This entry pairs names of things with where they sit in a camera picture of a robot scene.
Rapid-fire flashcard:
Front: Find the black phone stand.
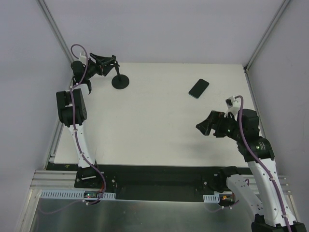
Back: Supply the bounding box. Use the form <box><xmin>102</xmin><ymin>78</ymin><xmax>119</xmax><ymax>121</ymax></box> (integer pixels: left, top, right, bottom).
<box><xmin>112</xmin><ymin>55</ymin><xmax>129</xmax><ymax>89</ymax></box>

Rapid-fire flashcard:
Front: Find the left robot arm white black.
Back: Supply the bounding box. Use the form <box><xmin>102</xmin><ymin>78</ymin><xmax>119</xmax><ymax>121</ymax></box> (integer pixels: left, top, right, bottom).
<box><xmin>56</xmin><ymin>53</ymin><xmax>116</xmax><ymax>188</ymax></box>

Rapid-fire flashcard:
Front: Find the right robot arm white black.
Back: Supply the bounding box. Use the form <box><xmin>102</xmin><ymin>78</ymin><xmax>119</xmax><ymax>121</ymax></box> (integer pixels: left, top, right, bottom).
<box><xmin>196</xmin><ymin>109</ymin><xmax>306</xmax><ymax>232</ymax></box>

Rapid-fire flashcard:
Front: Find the black smartphone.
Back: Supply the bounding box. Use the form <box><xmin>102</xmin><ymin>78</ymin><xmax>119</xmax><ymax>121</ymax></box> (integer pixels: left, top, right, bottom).
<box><xmin>188</xmin><ymin>79</ymin><xmax>210</xmax><ymax>99</ymax></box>

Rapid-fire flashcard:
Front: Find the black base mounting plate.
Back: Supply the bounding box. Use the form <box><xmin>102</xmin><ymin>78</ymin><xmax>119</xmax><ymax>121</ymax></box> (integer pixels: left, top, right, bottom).
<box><xmin>47</xmin><ymin>163</ymin><xmax>251</xmax><ymax>202</ymax></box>

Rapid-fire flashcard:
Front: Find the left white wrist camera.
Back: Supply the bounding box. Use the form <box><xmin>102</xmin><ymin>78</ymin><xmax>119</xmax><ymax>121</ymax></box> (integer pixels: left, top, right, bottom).
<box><xmin>79</xmin><ymin>51</ymin><xmax>87</xmax><ymax>63</ymax></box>

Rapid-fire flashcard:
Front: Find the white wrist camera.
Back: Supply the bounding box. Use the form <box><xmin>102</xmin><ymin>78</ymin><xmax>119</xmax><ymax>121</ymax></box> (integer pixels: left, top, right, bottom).
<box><xmin>225</xmin><ymin>96</ymin><xmax>241</xmax><ymax>117</ymax></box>
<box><xmin>79</xmin><ymin>51</ymin><xmax>87</xmax><ymax>63</ymax></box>

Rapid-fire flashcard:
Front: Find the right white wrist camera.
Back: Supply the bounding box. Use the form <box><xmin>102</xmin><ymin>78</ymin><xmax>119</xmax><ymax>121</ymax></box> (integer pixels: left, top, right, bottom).
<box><xmin>225</xmin><ymin>96</ymin><xmax>241</xmax><ymax>117</ymax></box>

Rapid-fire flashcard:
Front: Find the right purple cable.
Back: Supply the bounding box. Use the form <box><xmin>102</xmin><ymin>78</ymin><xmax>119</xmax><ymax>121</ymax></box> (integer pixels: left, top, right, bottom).
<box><xmin>204</xmin><ymin>95</ymin><xmax>292</xmax><ymax>232</ymax></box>

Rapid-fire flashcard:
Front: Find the right aluminium corner post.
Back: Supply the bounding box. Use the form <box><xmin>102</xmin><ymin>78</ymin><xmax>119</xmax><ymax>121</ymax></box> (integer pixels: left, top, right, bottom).
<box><xmin>243</xmin><ymin>0</ymin><xmax>292</xmax><ymax>73</ymax></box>

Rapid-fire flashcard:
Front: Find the aluminium corner post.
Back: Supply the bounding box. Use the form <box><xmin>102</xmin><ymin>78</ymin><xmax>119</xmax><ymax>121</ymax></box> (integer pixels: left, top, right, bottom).
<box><xmin>243</xmin><ymin>0</ymin><xmax>292</xmax><ymax>73</ymax></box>
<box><xmin>36</xmin><ymin>0</ymin><xmax>73</xmax><ymax>63</ymax></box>

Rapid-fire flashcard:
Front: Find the right white cable duct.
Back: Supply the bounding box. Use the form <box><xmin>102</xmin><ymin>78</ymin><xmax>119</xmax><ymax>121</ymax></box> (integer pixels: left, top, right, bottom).
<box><xmin>203</xmin><ymin>194</ymin><xmax>220</xmax><ymax>203</ymax></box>

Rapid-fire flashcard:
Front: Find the white cable duct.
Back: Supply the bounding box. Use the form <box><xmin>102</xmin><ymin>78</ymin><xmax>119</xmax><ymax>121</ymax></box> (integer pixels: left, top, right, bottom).
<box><xmin>41</xmin><ymin>189</ymin><xmax>101</xmax><ymax>201</ymax></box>
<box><xmin>203</xmin><ymin>194</ymin><xmax>220</xmax><ymax>203</ymax></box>

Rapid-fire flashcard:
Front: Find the left aluminium corner post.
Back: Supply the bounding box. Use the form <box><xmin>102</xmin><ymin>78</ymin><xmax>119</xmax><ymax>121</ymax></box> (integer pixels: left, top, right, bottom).
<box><xmin>36</xmin><ymin>0</ymin><xmax>73</xmax><ymax>63</ymax></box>

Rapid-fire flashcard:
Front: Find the aluminium frame rail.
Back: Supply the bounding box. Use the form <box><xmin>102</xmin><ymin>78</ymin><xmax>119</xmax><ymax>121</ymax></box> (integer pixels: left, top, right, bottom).
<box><xmin>30</xmin><ymin>170</ymin><xmax>292</xmax><ymax>195</ymax></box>

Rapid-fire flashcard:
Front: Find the left white cable duct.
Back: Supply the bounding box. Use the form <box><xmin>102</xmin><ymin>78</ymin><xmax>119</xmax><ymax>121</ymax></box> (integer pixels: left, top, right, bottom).
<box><xmin>41</xmin><ymin>189</ymin><xmax>101</xmax><ymax>201</ymax></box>

